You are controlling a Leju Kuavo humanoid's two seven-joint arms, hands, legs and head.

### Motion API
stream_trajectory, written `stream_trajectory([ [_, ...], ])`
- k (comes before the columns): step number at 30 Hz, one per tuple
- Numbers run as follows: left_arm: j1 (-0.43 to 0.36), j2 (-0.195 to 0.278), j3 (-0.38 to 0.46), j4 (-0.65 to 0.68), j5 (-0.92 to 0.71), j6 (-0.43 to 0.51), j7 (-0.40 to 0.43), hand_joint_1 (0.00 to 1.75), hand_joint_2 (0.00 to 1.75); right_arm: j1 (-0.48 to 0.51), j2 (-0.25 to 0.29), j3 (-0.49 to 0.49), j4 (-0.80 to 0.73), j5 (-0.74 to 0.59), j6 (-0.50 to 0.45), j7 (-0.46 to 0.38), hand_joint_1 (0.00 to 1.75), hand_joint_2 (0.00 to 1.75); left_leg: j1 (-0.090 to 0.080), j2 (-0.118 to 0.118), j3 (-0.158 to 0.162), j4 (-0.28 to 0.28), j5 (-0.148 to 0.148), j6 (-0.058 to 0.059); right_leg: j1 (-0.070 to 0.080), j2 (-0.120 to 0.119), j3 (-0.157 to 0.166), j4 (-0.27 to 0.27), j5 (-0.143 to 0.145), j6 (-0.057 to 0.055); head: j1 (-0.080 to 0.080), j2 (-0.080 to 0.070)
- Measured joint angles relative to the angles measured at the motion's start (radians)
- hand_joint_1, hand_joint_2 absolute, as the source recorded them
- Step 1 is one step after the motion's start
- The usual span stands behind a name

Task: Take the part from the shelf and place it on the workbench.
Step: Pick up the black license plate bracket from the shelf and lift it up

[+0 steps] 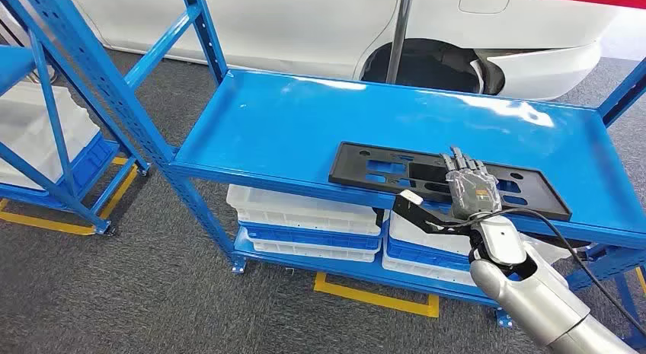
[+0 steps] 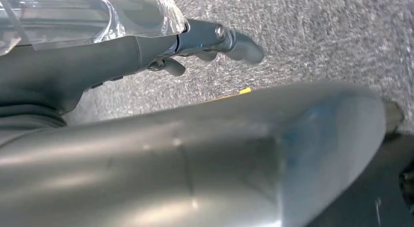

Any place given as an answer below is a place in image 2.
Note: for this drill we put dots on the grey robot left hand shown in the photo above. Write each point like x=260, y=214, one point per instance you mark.
x=97, y=63

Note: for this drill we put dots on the yellow floor tape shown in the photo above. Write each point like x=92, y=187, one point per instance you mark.
x=245, y=90

